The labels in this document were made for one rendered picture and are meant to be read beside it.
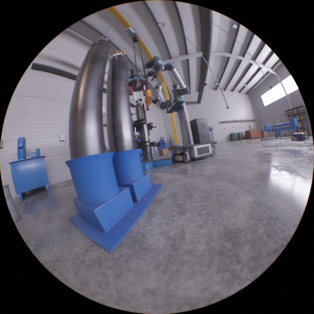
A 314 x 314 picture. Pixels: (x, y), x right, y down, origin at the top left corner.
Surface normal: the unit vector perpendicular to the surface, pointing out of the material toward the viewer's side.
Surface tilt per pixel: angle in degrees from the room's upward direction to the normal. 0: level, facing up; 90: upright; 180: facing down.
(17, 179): 90
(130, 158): 90
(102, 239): 0
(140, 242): 0
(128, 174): 90
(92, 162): 117
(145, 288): 0
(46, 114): 90
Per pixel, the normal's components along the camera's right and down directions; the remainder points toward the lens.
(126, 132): 0.68, -0.06
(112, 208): 0.93, -0.13
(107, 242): -0.17, -0.98
